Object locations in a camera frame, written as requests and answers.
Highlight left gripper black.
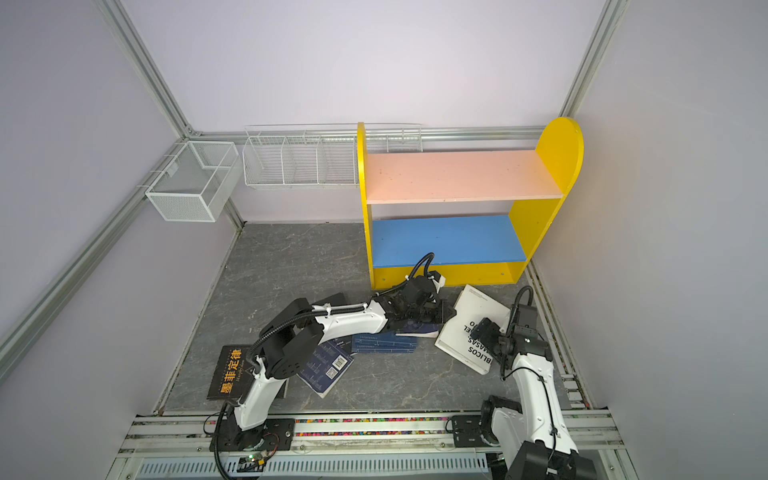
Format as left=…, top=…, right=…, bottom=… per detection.
left=409, top=300, right=459, bottom=326

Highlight navy Yijing book yellow label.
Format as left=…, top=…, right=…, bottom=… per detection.
left=396, top=322, right=442, bottom=338

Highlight white Spanish text book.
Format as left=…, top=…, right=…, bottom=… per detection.
left=434, top=284, right=516, bottom=376

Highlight blue Lunyu book yellow label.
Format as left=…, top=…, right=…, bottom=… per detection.
left=351, top=333, right=419, bottom=353

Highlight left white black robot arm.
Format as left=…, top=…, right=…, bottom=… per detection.
left=233, top=276, right=456, bottom=431

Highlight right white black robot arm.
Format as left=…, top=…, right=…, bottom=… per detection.
left=471, top=318, right=598, bottom=479

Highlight yellow pink blue bookshelf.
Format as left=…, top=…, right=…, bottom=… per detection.
left=356, top=117, right=585, bottom=290

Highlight navy book with QR code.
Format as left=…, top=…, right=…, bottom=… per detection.
left=298, top=340, right=354, bottom=398

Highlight black book gold characters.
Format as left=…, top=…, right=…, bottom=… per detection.
left=207, top=344, right=258, bottom=406

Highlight white mesh box basket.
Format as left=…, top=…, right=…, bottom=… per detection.
left=145, top=141, right=243, bottom=223

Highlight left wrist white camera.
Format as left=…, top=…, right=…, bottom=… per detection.
left=406, top=271, right=446, bottom=293

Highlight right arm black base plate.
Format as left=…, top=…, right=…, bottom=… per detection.
left=446, top=414, right=499, bottom=448

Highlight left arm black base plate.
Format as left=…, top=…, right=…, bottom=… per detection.
left=209, top=418, right=296, bottom=453

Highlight white wire divider rack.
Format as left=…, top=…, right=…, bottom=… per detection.
left=243, top=123, right=423, bottom=188

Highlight aluminium mounting rail frame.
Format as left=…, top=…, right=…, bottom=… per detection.
left=107, top=409, right=628, bottom=480

